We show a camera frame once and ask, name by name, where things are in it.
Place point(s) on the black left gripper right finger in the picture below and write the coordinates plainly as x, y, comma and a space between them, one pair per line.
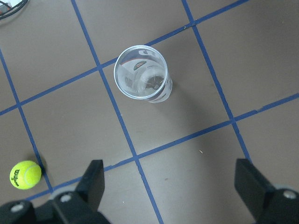
267, 203

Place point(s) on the farthest tennis ball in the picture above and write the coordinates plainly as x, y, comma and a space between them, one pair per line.
25, 175

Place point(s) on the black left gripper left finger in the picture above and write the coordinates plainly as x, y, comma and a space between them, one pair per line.
79, 204

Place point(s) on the tennis ball can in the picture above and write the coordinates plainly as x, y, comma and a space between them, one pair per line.
141, 73

